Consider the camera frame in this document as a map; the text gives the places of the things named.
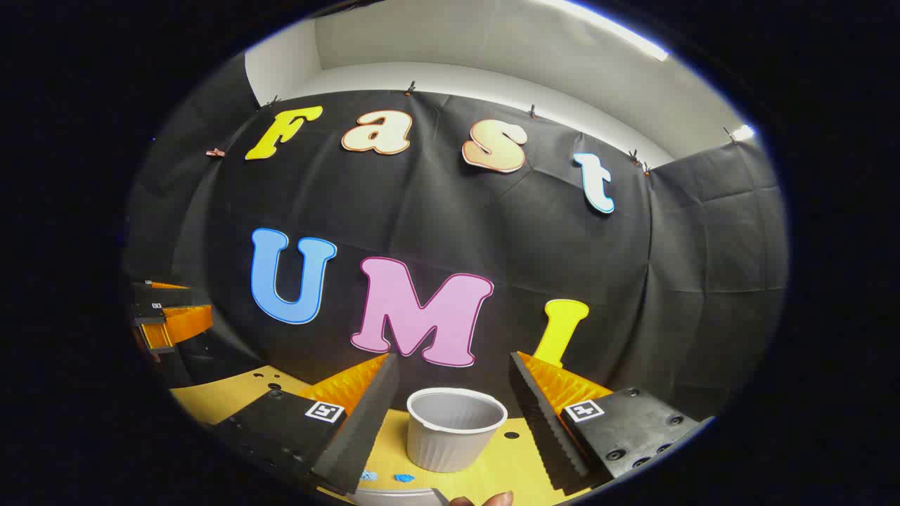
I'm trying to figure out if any black backdrop cloth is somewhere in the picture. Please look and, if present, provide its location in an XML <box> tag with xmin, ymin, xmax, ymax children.
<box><xmin>123</xmin><ymin>53</ymin><xmax>788</xmax><ymax>422</ymax></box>

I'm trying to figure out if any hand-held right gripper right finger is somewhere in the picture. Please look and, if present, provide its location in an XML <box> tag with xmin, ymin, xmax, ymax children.
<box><xmin>508</xmin><ymin>350</ymin><xmax>704</xmax><ymax>493</ymax></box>

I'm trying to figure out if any small grey dustpan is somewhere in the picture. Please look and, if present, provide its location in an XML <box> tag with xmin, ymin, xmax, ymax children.
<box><xmin>348</xmin><ymin>487</ymin><xmax>451</xmax><ymax>506</ymax></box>

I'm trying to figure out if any wooden desktop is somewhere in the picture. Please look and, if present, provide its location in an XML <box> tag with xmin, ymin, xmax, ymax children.
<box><xmin>171</xmin><ymin>364</ymin><xmax>612</xmax><ymax>506</ymax></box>

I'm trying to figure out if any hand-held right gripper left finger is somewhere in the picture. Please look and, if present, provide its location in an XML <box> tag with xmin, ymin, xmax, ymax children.
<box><xmin>214</xmin><ymin>351</ymin><xmax>401</xmax><ymax>496</ymax></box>

